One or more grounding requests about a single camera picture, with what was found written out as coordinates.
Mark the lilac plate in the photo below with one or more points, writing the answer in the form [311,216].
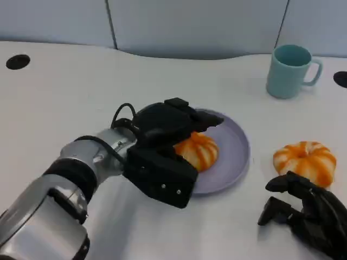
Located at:
[230,151]

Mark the pale green mug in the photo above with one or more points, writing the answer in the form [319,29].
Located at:
[284,78]

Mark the orange white toy bread roll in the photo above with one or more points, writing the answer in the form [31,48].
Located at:
[303,159]
[200,151]

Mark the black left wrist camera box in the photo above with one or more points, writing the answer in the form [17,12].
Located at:
[162,176]

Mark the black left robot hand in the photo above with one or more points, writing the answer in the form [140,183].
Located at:
[165,122]

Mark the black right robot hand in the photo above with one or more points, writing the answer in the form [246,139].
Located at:
[320,216]

